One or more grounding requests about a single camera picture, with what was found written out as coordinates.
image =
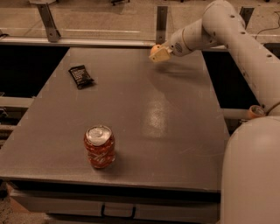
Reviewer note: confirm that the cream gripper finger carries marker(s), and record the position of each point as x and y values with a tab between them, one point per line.
162	54

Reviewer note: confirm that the orange fruit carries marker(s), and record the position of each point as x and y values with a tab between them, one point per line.
154	49

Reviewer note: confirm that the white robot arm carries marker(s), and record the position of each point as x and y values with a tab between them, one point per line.
250	179

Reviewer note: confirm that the black rxbar chocolate wrapper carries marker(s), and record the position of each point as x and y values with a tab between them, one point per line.
80	76

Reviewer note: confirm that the orange tape roll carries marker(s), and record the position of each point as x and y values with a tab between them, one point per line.
256	111

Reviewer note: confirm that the red soda can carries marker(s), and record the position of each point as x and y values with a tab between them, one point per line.
99	142

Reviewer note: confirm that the grey table drawer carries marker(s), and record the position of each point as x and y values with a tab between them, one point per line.
63	208

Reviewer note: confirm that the middle metal rail bracket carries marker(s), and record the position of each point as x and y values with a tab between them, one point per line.
161	24

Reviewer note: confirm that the metal rail bracket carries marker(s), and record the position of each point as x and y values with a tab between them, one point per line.
52	33
246	13
161	24

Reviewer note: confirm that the right metal rail bracket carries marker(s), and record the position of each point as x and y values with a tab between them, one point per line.
246	13

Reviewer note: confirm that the left metal rail bracket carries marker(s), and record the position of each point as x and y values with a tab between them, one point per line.
52	33

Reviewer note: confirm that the black drawer handle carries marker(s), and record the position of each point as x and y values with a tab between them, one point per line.
118	210

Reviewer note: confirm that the horizontal metal rail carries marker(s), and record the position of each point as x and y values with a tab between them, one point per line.
75	42

